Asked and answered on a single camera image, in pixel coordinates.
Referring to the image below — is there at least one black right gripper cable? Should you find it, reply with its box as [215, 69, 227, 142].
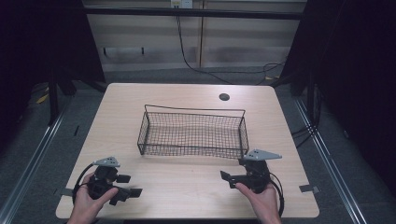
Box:
[268, 172, 285, 217]

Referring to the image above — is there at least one yellow floor tape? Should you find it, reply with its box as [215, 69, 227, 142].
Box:
[35, 92, 50, 105]

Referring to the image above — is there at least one black wall power cable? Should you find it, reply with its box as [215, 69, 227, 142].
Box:
[176, 15, 286, 86]

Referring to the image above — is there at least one person's left hand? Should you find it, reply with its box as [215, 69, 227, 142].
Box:
[66, 172, 120, 224]

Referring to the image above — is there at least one grey tape strip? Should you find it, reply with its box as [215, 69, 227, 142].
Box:
[299, 184, 321, 194]
[53, 188, 75, 197]

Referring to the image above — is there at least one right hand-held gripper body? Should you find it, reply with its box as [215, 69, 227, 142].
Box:
[238, 148, 283, 194]

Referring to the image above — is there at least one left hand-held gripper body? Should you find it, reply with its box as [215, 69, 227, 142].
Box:
[87, 156, 121, 201]

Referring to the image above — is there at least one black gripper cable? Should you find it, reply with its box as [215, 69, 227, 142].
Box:
[268, 172, 285, 217]
[72, 162, 95, 204]

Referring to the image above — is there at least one white wall power outlet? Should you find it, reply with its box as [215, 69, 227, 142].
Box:
[170, 0, 194, 9]

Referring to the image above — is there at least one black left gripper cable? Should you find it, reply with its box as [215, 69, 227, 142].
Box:
[72, 162, 95, 204]

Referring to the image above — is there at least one metal floor rail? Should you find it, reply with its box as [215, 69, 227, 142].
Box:
[0, 105, 71, 224]
[293, 98, 368, 224]

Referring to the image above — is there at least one black metal stand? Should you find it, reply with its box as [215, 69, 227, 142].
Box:
[47, 69, 61, 126]

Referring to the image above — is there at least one person's right hand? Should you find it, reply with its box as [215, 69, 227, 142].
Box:
[234, 182, 283, 224]

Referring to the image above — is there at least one black horizontal frame bar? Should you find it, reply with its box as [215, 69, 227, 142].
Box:
[83, 7, 305, 21]

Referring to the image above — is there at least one black wire mesh basket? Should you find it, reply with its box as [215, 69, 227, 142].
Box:
[136, 104, 250, 160]

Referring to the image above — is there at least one dark curtain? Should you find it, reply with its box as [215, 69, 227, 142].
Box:
[0, 0, 106, 153]
[279, 0, 396, 197]

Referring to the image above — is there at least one black floor cables bundle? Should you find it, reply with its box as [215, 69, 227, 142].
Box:
[290, 123, 319, 149]

